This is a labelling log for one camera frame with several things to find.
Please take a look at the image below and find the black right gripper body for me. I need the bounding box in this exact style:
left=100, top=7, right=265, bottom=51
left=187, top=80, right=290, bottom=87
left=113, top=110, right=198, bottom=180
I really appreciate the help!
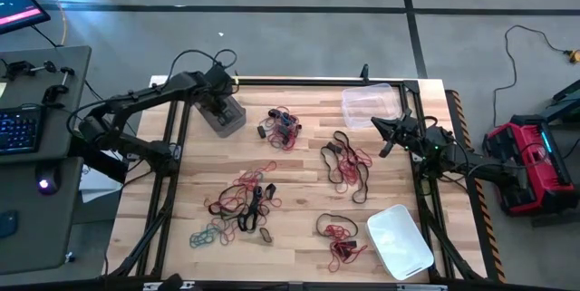
left=381, top=110, right=430, bottom=159

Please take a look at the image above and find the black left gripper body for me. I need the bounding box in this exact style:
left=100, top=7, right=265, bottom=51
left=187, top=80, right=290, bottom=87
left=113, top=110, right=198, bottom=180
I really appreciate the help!
left=198, top=84, right=230, bottom=125

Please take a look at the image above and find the grey translucent plastic basket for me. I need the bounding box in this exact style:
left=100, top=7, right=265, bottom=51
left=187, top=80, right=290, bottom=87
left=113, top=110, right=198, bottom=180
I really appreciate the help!
left=193, top=94, right=248, bottom=140

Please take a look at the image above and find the clear plastic basket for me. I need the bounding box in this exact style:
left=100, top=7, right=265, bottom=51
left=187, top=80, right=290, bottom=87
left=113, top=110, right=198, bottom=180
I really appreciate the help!
left=340, top=82, right=403, bottom=130

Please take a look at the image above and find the white plastic basket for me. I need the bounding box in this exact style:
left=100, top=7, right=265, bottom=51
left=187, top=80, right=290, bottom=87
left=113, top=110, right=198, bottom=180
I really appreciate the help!
left=364, top=203, right=435, bottom=282

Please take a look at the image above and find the yellow black hazard strip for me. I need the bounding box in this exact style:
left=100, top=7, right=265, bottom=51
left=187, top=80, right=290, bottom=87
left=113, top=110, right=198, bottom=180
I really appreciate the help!
left=446, top=89, right=508, bottom=285

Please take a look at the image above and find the white paper sheet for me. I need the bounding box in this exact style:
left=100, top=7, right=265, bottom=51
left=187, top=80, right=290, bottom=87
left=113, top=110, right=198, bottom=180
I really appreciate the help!
left=79, top=163, right=124, bottom=205

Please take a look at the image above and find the red black tool case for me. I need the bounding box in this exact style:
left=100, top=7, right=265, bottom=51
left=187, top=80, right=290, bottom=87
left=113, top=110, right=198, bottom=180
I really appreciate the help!
left=481, top=113, right=580, bottom=218

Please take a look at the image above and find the black screw clamp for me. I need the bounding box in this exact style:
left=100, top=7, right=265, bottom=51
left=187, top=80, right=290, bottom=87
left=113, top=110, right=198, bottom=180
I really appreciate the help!
left=2, top=58, right=59, bottom=82
left=41, top=66, right=77, bottom=105

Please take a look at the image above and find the dark green cart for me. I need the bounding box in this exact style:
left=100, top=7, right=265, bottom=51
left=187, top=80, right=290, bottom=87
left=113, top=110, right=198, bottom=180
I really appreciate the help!
left=550, top=78, right=580, bottom=124

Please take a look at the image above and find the black computer mouse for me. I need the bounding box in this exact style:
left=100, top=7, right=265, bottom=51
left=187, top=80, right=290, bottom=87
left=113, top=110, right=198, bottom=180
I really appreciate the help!
left=34, top=166, right=61, bottom=197

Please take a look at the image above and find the black backlit keyboard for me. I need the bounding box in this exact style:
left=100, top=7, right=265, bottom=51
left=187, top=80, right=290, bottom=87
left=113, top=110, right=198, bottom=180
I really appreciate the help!
left=0, top=104, right=45, bottom=156

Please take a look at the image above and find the grey desk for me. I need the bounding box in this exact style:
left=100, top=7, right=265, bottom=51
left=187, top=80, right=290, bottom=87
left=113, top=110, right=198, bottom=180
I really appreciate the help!
left=0, top=44, right=92, bottom=276

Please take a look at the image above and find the computer monitor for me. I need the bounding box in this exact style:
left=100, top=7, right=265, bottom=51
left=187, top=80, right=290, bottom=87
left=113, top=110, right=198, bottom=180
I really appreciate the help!
left=0, top=0, right=52, bottom=36

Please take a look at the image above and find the dark blue pad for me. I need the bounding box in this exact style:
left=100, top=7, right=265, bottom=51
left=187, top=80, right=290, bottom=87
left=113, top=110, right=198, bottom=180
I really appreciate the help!
left=0, top=209, right=20, bottom=240

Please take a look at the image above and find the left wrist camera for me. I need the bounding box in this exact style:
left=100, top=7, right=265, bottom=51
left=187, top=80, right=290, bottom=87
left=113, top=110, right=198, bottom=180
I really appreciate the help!
left=206, top=64, right=235, bottom=89

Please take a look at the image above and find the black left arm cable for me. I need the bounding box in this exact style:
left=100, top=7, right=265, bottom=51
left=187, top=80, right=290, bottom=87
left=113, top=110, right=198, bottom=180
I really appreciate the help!
left=165, top=48, right=239, bottom=91

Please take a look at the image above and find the black floor cable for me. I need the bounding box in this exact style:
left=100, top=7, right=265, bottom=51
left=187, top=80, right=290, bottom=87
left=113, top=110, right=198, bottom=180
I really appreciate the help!
left=491, top=24, right=570, bottom=128

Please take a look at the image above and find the silver metal bracket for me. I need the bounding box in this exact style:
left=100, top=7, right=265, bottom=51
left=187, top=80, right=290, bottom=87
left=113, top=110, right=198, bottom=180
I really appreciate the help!
left=396, top=283, right=449, bottom=291
left=142, top=280, right=196, bottom=291

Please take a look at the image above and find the orange cable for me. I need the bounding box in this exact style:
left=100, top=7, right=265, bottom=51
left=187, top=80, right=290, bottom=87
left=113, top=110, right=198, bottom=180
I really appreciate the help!
left=31, top=0, right=69, bottom=47

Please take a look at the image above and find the black monitor cable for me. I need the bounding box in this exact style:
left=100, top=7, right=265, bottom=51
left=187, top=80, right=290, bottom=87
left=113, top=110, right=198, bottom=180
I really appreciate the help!
left=30, top=24, right=63, bottom=49

